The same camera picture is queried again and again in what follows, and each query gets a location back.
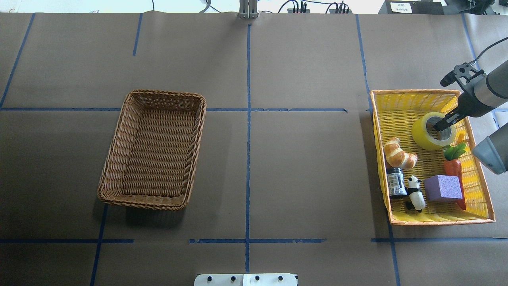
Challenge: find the small black jar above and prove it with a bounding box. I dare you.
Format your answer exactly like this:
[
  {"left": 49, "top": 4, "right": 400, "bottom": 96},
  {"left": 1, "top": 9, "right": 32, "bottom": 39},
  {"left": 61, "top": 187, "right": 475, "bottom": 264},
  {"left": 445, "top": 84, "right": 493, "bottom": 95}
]
[{"left": 387, "top": 167, "right": 408, "bottom": 199}]

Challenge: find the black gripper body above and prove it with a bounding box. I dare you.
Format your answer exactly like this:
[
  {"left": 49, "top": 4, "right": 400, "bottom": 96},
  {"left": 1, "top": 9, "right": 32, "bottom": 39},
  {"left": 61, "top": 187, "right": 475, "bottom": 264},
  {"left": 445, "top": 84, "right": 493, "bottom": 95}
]
[{"left": 457, "top": 92, "right": 483, "bottom": 118}]

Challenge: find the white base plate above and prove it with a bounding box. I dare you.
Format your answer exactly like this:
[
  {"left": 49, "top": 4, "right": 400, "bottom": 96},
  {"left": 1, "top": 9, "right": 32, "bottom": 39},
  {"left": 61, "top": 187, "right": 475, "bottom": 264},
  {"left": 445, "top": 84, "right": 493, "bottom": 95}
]
[{"left": 194, "top": 273, "right": 299, "bottom": 286}]

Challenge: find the yellow plastic basket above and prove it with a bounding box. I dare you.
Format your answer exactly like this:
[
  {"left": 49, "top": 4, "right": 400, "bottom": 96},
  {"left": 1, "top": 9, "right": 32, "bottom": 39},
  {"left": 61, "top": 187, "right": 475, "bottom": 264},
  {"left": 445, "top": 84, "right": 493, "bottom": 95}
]
[{"left": 370, "top": 89, "right": 495, "bottom": 226}]

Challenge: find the yellow tape roll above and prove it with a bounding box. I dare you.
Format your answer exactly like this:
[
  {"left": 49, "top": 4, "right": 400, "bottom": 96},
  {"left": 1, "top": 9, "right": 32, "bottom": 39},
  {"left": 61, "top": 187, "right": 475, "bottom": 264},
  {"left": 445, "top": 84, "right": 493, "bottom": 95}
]
[{"left": 412, "top": 112, "right": 457, "bottom": 151}]

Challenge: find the brown wicker basket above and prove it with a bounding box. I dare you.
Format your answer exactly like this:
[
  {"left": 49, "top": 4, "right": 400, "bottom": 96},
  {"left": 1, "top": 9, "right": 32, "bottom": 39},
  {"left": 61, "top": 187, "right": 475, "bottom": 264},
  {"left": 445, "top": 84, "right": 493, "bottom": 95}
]
[{"left": 97, "top": 89, "right": 207, "bottom": 211}]

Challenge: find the black box with label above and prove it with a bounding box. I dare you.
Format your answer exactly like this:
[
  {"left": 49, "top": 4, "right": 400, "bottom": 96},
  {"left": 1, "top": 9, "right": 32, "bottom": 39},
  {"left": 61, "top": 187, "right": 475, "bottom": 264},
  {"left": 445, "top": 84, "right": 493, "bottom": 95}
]
[{"left": 378, "top": 0, "right": 444, "bottom": 15}]

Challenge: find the toy croissant bread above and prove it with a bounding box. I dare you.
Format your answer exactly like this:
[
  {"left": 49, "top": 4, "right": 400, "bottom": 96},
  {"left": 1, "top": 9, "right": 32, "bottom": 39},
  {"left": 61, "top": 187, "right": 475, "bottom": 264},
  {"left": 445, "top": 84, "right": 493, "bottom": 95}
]
[{"left": 383, "top": 137, "right": 418, "bottom": 170}]

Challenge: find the purple foam block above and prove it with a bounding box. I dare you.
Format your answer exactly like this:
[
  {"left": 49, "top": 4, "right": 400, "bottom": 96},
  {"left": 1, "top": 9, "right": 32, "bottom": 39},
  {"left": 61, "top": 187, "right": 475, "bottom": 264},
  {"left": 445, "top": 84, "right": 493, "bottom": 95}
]
[{"left": 424, "top": 174, "right": 464, "bottom": 202}]

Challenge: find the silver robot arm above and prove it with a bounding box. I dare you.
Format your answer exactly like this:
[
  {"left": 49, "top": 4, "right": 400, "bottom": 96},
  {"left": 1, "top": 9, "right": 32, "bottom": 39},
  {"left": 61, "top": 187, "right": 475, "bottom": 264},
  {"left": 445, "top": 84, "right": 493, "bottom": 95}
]
[{"left": 433, "top": 62, "right": 508, "bottom": 174}]

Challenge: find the toy carrot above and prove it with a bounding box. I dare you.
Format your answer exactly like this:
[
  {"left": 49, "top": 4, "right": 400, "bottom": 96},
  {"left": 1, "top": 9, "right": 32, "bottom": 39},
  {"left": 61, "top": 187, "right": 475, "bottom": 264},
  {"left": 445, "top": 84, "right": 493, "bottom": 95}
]
[{"left": 443, "top": 143, "right": 467, "bottom": 210}]

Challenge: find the panda figurine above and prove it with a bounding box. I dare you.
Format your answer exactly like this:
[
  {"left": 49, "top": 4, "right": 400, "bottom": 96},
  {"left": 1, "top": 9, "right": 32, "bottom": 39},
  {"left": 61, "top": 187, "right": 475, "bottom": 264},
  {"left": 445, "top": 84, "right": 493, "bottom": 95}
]
[{"left": 405, "top": 175, "right": 426, "bottom": 213}]

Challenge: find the aluminium frame post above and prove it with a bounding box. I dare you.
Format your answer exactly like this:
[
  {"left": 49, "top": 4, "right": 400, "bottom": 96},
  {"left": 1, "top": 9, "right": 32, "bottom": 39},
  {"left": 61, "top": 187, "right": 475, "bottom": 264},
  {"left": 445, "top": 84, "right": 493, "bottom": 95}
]
[{"left": 238, "top": 0, "right": 259, "bottom": 19}]

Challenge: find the black camera cable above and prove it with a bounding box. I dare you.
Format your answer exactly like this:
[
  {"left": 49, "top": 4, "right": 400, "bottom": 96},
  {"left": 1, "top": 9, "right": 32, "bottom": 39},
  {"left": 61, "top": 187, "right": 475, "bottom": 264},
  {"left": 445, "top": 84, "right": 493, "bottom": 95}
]
[{"left": 470, "top": 37, "right": 508, "bottom": 66}]

